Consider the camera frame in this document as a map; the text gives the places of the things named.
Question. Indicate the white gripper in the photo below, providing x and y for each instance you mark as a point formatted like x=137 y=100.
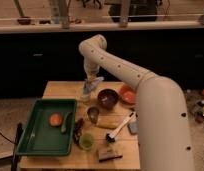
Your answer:
x=91 y=69

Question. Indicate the blue grey towel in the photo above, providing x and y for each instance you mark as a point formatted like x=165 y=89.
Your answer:
x=89 y=86

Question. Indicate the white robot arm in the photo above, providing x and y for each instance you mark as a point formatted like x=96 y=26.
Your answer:
x=162 y=118

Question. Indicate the paper cup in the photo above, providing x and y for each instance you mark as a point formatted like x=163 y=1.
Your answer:
x=85 y=98

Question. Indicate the small metal cup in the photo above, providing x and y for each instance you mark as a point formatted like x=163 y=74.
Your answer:
x=93 y=113

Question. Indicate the green plastic cup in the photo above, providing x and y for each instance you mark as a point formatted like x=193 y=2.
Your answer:
x=86 y=141

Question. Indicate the dark brown bowl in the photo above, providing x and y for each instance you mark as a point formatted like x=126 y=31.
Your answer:
x=107 y=98

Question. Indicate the tan cutting board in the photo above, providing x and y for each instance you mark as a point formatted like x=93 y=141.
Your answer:
x=109 y=122

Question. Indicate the dark purple eggplant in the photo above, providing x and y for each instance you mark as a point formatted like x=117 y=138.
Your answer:
x=77 y=132

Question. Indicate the orange round fruit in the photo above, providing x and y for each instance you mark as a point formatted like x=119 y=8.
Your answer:
x=55 y=119

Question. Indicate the green cucumber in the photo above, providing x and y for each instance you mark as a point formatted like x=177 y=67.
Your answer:
x=64 y=123

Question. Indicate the grey blue sponge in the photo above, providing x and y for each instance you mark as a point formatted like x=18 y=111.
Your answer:
x=132 y=127

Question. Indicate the green plastic tray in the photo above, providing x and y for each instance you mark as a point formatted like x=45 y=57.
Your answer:
x=39 y=138

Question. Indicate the brown wooden block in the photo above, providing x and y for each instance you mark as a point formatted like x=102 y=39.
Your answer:
x=108 y=153

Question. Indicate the white handled brush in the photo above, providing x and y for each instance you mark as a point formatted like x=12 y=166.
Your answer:
x=110 y=137

